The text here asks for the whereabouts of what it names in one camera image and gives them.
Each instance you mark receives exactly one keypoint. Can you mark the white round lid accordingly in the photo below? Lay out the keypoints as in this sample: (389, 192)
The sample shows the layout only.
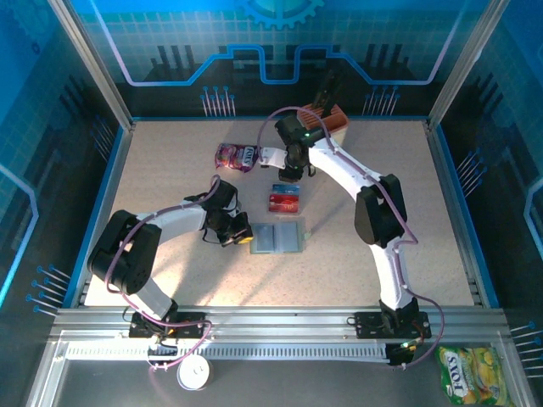
(194, 373)

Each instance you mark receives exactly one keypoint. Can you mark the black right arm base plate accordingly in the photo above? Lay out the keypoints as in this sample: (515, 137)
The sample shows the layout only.
(369, 326)

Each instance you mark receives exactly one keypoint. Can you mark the blue credit card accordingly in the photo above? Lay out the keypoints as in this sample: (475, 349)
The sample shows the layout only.
(286, 187)

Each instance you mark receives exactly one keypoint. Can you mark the green card holder clear sleeves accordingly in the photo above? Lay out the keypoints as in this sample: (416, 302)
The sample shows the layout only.
(275, 237)

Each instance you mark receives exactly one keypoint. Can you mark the aluminium frame beam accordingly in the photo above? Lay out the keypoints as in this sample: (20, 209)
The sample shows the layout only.
(275, 322)

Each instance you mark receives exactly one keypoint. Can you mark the small black electronics board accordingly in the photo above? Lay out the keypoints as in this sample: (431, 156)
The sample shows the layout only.
(401, 354)

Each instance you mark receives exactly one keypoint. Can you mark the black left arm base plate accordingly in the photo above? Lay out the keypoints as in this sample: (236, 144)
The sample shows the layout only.
(191, 328)

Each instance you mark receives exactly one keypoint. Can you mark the red credit card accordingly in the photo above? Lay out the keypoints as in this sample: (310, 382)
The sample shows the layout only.
(284, 198)
(284, 207)

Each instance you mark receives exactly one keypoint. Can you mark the purple candy bag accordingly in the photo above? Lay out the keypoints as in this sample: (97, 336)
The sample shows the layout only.
(237, 156)

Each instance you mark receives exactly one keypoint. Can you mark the aluminium frame post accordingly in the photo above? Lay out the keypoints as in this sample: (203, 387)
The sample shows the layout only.
(465, 63)
(94, 63)

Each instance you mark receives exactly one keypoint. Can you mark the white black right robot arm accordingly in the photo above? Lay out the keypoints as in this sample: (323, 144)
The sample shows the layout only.
(379, 212)

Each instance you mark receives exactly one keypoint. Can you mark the aluminium side rail blue edge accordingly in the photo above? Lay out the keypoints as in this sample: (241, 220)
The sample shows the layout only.
(436, 152)
(120, 152)

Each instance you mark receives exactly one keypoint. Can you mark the beige knife block orange top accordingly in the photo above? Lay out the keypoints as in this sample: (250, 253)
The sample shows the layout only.
(337, 123)

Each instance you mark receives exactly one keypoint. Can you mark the yellow green candy bag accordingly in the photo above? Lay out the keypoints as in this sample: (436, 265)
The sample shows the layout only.
(475, 375)

